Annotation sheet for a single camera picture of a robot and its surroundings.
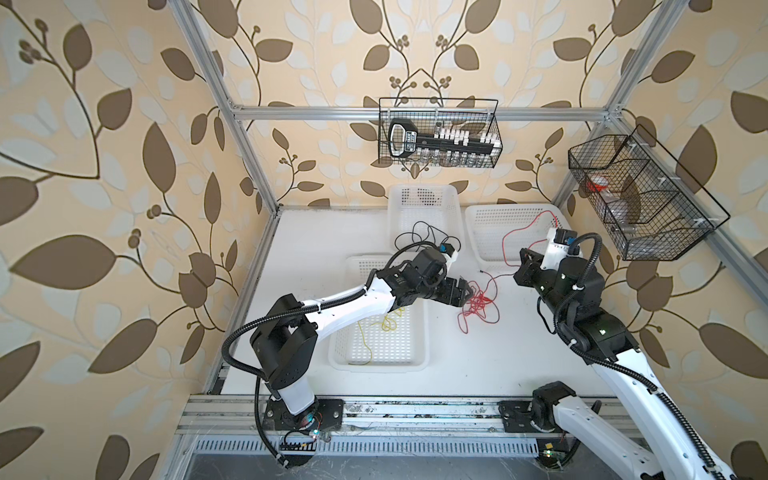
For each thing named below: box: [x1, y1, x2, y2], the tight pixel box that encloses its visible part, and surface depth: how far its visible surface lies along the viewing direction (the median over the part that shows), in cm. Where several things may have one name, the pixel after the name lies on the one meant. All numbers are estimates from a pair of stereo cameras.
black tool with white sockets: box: [388, 118, 502, 163], surface depth 86 cm
